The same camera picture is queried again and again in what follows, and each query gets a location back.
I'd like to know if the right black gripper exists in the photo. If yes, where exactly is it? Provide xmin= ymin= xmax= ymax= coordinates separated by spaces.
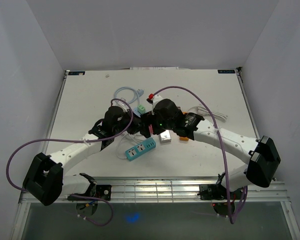
xmin=140 ymin=110 xmax=174 ymax=139

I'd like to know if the round light blue power strip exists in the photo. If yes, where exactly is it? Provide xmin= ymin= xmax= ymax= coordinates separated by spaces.
xmin=133 ymin=107 xmax=142 ymax=117

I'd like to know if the pink plug adapter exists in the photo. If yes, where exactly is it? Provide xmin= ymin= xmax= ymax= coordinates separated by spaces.
xmin=148 ymin=124 xmax=153 ymax=135

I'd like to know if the white silver plug adapter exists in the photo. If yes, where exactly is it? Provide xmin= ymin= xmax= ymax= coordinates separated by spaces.
xmin=159 ymin=130 xmax=172 ymax=144

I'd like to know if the green plug adapter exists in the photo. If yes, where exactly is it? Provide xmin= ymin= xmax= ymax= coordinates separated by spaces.
xmin=137 ymin=104 xmax=146 ymax=114

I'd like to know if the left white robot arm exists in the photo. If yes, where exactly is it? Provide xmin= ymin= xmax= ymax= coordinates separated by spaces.
xmin=22 ymin=106 xmax=142 ymax=206

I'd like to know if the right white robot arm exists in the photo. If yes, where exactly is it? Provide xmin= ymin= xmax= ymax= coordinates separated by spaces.
xmin=141 ymin=95 xmax=281 ymax=200

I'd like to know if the orange power strip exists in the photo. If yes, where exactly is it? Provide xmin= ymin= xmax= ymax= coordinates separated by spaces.
xmin=179 ymin=136 xmax=189 ymax=142

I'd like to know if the teal power strip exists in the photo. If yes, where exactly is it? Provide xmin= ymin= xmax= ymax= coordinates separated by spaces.
xmin=125 ymin=137 xmax=157 ymax=161

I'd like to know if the left blue corner label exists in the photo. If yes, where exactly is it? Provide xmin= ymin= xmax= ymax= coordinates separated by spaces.
xmin=67 ymin=71 xmax=86 ymax=76

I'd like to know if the blue corner label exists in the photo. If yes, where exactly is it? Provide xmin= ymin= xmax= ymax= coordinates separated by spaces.
xmin=217 ymin=69 xmax=236 ymax=74
xmin=67 ymin=71 xmax=86 ymax=76

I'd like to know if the right blue corner label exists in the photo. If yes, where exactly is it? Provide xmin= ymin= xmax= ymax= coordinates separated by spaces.
xmin=217 ymin=69 xmax=236 ymax=74

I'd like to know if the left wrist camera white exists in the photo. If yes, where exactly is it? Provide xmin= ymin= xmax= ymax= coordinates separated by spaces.
xmin=116 ymin=100 xmax=130 ymax=112

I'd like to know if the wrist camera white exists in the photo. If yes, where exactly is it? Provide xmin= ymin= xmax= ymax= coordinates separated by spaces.
xmin=116 ymin=100 xmax=130 ymax=112
xmin=146 ymin=93 xmax=163 ymax=107

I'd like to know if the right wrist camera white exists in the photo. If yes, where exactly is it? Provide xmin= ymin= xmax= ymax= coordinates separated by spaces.
xmin=146 ymin=93 xmax=163 ymax=107

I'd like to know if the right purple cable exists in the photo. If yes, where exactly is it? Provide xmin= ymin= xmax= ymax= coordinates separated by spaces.
xmin=152 ymin=86 xmax=248 ymax=225

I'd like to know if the white cable of orange strip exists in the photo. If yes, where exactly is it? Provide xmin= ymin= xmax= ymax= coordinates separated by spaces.
xmin=187 ymin=106 xmax=228 ymax=123

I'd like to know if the aluminium frame rail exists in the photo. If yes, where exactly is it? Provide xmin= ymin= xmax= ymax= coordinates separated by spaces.
xmin=18 ymin=178 xmax=291 ymax=205

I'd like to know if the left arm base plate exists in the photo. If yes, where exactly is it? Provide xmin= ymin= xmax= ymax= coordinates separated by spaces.
xmin=67 ymin=184 xmax=112 ymax=201

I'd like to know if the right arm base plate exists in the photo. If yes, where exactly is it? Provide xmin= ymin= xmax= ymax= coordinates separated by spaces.
xmin=197 ymin=183 xmax=245 ymax=201

